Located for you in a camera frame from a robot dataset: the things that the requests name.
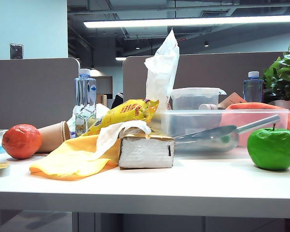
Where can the distant cardboard box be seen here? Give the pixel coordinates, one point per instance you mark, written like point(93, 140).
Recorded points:
point(101, 99)

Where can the grey desk partition with rounded corner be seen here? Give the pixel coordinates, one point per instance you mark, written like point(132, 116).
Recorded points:
point(26, 96)

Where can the black ceiling spot lamp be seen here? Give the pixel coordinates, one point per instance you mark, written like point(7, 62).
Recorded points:
point(206, 44)

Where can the metal ice scoop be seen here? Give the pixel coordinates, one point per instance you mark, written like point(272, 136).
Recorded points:
point(207, 137)

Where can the orange cloth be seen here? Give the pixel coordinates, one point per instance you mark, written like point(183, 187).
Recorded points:
point(251, 106)

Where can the yellow snack bag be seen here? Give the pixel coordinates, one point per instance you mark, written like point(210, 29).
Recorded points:
point(130, 111)

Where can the tall white plastic bag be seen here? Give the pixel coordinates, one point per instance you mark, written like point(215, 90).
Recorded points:
point(162, 72)

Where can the large transparent plastic box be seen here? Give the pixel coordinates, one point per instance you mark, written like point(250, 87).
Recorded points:
point(195, 118)

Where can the orange fruit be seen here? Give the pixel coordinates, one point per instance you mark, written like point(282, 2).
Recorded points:
point(21, 141)

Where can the clear water bottle with label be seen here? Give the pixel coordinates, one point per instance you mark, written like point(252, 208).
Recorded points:
point(84, 91)

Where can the beige cylinder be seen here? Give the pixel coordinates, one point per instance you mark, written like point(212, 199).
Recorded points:
point(207, 106)

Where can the green leafy plant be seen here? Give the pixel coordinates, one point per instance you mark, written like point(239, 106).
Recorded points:
point(285, 77)

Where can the yellow cloth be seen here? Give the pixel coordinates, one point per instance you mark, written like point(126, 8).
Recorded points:
point(70, 157)

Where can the brown cardboard piece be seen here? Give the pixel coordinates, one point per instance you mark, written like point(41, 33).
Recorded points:
point(232, 100)

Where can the small transparent lidded container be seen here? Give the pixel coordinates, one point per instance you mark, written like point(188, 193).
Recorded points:
point(195, 99)

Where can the small yellow sachet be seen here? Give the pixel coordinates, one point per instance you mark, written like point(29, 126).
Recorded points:
point(0, 165)

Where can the metal wall plate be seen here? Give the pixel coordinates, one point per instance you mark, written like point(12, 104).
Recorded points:
point(16, 51)

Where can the white bag with green print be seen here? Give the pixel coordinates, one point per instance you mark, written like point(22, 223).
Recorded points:
point(101, 110)

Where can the wide grey desk partition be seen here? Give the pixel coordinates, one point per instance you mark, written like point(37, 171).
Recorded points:
point(207, 70)

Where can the blue tinted water bottle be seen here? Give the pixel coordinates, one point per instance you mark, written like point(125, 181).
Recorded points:
point(252, 89)

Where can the long ceiling light strip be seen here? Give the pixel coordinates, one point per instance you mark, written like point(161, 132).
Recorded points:
point(183, 21)

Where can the gold and white tissue box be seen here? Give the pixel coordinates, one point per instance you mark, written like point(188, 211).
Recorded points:
point(145, 153)

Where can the green apple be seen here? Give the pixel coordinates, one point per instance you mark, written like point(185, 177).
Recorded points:
point(271, 149)

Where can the brown paper cup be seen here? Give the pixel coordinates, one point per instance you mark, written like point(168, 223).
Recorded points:
point(52, 135)

